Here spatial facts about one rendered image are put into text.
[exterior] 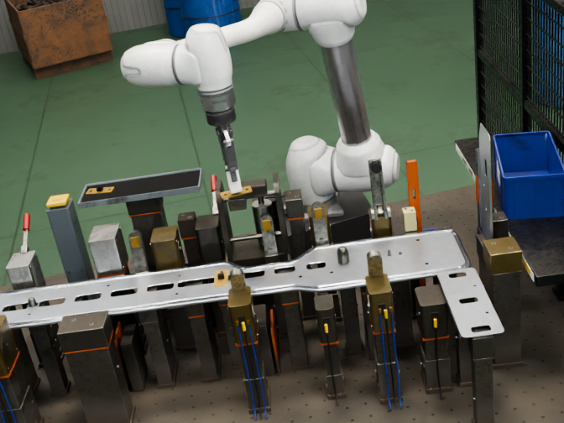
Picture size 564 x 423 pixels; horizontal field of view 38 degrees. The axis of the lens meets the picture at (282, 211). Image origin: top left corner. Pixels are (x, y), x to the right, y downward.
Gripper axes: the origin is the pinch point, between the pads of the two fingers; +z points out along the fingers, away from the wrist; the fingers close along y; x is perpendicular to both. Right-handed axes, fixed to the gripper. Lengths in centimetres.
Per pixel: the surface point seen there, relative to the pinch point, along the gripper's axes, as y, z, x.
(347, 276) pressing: 18.0, 27.3, 22.7
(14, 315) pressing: -4, 26, -66
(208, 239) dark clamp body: -12.7, 22.8, -9.3
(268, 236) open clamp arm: -6.2, 23.0, 7.2
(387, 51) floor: -482, 134, 208
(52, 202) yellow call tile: -38, 11, -52
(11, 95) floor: -591, 131, -131
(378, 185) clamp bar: -2.1, 13.7, 40.0
